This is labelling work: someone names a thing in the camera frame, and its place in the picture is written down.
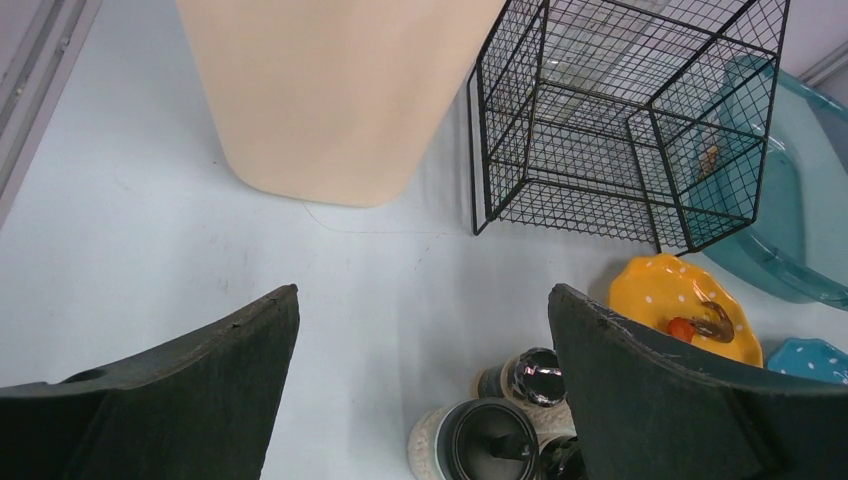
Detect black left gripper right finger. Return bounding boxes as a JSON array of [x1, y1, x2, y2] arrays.
[[548, 284, 847, 479]]

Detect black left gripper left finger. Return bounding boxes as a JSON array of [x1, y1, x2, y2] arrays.
[[1, 285, 300, 479]]

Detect small pepper shaker jar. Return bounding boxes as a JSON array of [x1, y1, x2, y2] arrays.
[[470, 347, 574, 432]]

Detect food scraps on yellow plate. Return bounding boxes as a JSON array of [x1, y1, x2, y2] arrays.
[[666, 301, 735, 344]]

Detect yellow dotted plate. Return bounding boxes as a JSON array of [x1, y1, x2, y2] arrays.
[[607, 254, 764, 368]]

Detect blue dotted plate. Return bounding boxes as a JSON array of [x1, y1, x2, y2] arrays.
[[766, 338, 847, 386]]

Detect teal plastic basin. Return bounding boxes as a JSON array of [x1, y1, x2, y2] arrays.
[[687, 55, 847, 310]]

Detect beige plastic bin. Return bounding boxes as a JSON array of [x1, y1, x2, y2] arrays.
[[177, 1, 503, 207]]

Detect black wire basket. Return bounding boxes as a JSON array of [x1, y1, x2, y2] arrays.
[[466, 0, 790, 255]]

